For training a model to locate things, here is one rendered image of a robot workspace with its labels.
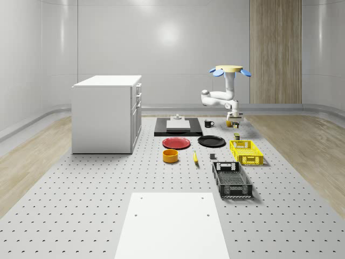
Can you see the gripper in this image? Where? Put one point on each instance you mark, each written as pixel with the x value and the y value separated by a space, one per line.
pixel 237 116

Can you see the puzzle cube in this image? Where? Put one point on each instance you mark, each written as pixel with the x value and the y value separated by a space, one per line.
pixel 235 125

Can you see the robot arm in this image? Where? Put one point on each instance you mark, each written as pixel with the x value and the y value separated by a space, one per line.
pixel 219 95

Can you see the yellow mug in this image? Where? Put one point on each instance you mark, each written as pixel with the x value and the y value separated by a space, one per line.
pixel 228 124

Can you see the flat-sided can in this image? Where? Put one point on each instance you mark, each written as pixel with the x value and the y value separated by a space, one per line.
pixel 236 136

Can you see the black mug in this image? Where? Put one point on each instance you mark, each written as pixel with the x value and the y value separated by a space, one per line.
pixel 208 124

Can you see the black plate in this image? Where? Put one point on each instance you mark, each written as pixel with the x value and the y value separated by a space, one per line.
pixel 211 141

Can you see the yellow basket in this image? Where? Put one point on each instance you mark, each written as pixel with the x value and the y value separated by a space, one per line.
pixel 246 160

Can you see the grey cube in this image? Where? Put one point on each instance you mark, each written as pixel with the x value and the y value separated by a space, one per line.
pixel 213 156

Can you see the drone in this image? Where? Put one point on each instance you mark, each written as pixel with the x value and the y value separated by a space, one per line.
pixel 229 68

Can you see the banana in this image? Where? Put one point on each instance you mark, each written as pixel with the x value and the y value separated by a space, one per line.
pixel 195 157

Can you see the dark grey basket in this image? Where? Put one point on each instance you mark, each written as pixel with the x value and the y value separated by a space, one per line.
pixel 231 180

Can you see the red plate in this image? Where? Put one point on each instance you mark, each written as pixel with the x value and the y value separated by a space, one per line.
pixel 176 143

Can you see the black stove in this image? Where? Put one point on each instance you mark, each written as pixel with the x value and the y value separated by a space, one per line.
pixel 161 129

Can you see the yellow bowl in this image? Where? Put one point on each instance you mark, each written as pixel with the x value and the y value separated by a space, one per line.
pixel 170 157

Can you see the white board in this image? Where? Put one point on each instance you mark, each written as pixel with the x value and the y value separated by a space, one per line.
pixel 172 229

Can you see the white cabinet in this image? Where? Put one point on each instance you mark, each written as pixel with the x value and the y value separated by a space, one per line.
pixel 102 118

